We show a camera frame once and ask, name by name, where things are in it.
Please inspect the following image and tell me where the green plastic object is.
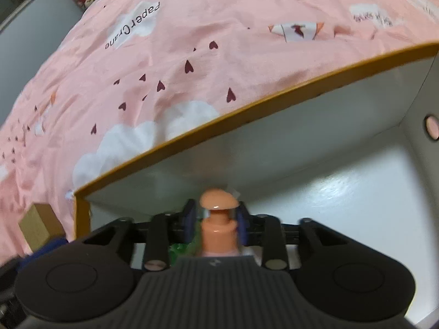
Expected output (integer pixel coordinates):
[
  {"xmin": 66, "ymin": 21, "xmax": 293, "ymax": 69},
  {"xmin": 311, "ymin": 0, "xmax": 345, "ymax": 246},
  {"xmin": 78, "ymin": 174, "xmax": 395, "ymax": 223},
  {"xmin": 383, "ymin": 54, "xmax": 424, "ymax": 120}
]
[{"xmin": 169, "ymin": 236, "xmax": 203, "ymax": 266}]

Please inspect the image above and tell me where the peach pump bottle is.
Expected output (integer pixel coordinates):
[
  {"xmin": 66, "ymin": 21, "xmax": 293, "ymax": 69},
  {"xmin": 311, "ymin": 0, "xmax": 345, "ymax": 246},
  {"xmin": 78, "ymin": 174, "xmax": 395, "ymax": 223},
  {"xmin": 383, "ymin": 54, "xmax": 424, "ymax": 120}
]
[{"xmin": 199, "ymin": 188, "xmax": 241, "ymax": 257}]

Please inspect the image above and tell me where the yellow cardboard box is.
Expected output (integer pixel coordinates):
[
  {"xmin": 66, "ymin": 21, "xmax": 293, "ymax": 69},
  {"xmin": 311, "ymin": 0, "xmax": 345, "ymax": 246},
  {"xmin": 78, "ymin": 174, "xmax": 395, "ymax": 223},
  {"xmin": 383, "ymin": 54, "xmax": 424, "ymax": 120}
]
[{"xmin": 73, "ymin": 42, "xmax": 439, "ymax": 326}]

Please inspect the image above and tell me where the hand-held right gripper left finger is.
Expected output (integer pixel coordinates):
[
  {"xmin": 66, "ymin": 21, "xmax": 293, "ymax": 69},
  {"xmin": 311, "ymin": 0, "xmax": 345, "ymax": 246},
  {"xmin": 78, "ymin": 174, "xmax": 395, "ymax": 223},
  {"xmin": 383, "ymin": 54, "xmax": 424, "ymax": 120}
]
[{"xmin": 77, "ymin": 198, "xmax": 198, "ymax": 271}]

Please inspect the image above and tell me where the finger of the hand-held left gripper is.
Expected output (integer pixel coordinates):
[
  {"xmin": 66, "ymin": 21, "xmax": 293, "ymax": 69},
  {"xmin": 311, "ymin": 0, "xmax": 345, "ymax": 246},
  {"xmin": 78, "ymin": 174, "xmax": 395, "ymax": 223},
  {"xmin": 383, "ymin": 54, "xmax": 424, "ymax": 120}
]
[{"xmin": 19, "ymin": 239, "xmax": 69, "ymax": 266}]

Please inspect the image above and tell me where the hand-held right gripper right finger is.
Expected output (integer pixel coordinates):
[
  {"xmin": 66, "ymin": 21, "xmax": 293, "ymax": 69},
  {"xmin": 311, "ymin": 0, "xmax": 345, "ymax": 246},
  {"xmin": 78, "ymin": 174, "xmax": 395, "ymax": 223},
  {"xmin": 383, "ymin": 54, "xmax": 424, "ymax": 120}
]
[{"xmin": 236, "ymin": 200, "xmax": 348, "ymax": 271}]

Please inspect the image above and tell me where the pink printed bedsheet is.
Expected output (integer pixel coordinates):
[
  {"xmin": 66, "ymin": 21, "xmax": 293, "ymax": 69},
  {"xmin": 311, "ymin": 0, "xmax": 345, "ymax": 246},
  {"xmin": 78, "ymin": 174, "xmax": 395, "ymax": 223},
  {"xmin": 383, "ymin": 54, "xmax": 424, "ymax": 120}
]
[{"xmin": 0, "ymin": 0, "xmax": 439, "ymax": 268}]

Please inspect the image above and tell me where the small wooden block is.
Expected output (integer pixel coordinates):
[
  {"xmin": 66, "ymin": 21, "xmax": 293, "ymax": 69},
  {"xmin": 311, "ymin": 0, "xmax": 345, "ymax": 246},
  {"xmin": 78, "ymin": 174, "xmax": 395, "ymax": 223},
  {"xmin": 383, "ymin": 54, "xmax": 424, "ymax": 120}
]
[{"xmin": 18, "ymin": 203, "xmax": 66, "ymax": 251}]

